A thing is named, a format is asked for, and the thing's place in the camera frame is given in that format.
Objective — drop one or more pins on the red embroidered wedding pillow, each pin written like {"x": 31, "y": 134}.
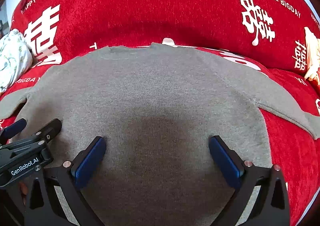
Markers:
{"x": 313, "y": 56}

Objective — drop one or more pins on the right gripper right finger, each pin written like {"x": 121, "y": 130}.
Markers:
{"x": 272, "y": 204}

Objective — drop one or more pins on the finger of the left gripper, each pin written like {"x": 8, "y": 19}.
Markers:
{"x": 49, "y": 131}
{"x": 12, "y": 130}

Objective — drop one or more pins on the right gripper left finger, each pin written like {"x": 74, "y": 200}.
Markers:
{"x": 43, "y": 206}

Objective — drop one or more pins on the white floral crumpled cloth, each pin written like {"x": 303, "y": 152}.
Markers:
{"x": 16, "y": 59}

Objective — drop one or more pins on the red wedding bedspread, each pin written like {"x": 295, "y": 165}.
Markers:
{"x": 266, "y": 33}

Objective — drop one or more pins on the grey knit sweater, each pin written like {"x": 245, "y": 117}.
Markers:
{"x": 157, "y": 107}

